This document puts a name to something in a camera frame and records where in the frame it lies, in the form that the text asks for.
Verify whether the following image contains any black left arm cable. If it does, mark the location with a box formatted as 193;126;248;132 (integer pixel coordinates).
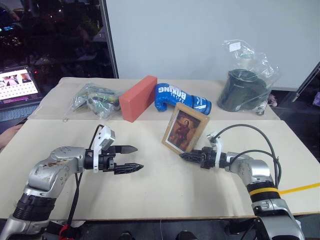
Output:
59;124;105;237

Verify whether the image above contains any clear bag of green items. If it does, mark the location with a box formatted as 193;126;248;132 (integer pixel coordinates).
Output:
71;82;121;121

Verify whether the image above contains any black round container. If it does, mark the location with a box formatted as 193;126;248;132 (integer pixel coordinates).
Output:
216;69;270;112

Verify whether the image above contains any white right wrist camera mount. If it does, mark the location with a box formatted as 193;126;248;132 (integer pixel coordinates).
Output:
205;130;230;170

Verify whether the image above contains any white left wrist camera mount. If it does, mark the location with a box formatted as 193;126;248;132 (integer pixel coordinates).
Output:
93;125;117;174

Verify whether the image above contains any grey metal stand leg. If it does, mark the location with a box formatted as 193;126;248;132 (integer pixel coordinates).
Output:
291;60;320;103

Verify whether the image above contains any wooden picture frame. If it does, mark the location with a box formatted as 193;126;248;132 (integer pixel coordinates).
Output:
161;102;211;156

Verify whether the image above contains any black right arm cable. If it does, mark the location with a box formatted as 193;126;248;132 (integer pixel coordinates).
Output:
213;124;283;189

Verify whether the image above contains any pink shoe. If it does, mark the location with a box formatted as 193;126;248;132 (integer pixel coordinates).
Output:
268;93;279;108

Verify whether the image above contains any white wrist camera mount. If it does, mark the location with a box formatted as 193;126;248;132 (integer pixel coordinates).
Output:
93;125;117;174
205;130;230;170

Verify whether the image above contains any blue boxing glove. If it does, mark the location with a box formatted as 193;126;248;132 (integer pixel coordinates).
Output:
153;82;213;116

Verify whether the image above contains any open laptop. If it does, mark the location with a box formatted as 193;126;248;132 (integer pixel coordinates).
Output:
0;64;43;126

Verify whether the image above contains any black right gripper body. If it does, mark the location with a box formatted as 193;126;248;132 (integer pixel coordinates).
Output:
199;147;218;171

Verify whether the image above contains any orange-red rectangular block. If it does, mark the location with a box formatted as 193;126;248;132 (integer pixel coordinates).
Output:
118;75;159;124

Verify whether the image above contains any yellow tape strip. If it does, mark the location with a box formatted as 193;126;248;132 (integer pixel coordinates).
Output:
278;182;320;195

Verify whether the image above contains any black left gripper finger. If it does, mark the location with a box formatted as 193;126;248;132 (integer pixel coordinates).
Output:
113;162;145;175
117;144;139;155

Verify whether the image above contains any bagged dark green pot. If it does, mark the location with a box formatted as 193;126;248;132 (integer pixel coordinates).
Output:
216;39;280;116

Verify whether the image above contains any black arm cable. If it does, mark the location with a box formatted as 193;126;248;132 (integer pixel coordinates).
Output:
59;124;105;237
213;124;283;189

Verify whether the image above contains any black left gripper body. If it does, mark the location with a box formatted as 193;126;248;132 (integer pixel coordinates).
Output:
99;145;119;173

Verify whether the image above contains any grey panel frame post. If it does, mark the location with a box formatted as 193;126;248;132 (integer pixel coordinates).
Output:
100;0;120;80

